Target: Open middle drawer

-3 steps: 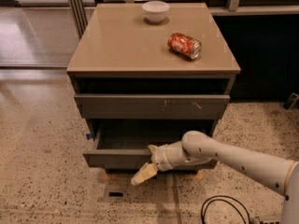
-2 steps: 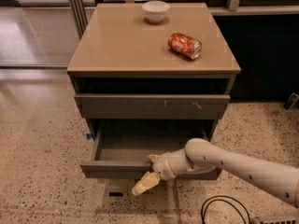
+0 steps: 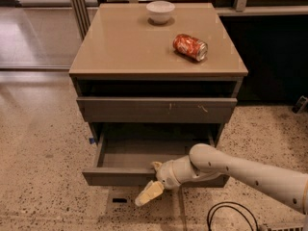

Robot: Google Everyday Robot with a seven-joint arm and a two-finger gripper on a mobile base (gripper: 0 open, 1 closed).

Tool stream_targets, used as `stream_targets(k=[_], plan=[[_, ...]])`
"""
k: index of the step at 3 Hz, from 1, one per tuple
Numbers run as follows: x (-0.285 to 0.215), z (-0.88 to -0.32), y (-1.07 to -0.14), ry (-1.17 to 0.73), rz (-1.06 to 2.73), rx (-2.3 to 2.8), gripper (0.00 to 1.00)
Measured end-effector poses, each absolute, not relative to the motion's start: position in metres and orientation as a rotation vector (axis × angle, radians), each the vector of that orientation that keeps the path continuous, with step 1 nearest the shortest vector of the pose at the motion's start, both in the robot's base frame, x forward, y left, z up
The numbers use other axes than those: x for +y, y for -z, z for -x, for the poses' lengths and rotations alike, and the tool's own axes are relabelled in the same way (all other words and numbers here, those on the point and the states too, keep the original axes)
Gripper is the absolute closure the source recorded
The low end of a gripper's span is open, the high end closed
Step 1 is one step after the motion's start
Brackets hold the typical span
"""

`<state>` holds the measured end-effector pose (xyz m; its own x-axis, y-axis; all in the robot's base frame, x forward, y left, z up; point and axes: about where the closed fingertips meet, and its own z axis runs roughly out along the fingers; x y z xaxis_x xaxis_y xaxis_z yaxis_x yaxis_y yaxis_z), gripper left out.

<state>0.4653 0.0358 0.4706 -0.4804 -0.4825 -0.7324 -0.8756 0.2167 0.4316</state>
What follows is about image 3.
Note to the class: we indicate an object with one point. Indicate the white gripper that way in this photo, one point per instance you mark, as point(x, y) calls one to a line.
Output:
point(166, 174)

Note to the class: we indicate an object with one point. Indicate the grey drawer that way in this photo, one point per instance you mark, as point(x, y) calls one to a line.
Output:
point(156, 109)
point(124, 159)

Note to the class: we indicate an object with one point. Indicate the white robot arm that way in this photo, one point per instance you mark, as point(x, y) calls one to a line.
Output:
point(204, 162)

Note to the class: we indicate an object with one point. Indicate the grey top drawer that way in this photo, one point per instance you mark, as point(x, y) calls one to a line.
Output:
point(156, 109)

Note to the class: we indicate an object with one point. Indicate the grey drawer cabinet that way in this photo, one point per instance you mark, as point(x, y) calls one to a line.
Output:
point(125, 54)

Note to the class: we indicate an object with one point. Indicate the red soda can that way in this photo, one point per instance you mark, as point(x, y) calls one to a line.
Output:
point(192, 47)

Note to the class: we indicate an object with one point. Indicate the grey power strip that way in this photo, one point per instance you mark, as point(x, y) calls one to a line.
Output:
point(282, 227)

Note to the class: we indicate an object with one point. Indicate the dark object on floor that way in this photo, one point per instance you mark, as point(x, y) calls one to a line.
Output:
point(300, 105)

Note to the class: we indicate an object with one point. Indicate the white ceramic bowl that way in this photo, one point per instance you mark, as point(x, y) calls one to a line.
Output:
point(160, 11)

